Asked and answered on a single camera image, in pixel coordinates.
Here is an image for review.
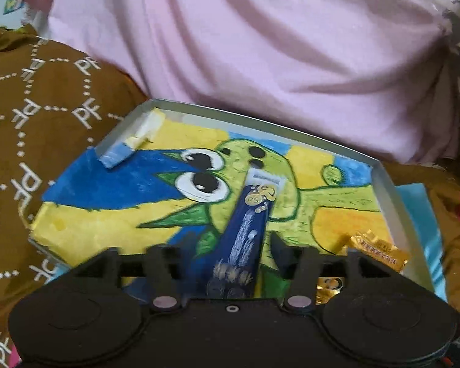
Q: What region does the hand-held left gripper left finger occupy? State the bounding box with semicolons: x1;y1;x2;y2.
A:
63;243;186;313

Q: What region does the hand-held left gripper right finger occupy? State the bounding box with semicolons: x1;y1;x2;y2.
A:
269;234;396;312

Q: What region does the dark blue snack packet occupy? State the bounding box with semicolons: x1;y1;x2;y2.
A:
205;168;286;300

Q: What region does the gold candy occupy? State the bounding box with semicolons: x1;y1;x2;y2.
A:
316;277;346;305
345;230;410;273

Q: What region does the grey tray box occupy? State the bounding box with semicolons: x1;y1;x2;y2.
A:
27;99;449;303

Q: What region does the colourful patchwork blanket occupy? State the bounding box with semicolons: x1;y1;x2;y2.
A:
383;161;460;323

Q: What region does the brown patterned pillow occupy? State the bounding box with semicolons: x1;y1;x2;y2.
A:
0;25;148;368

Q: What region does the pink cloth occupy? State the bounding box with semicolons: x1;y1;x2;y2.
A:
23;0;460;163

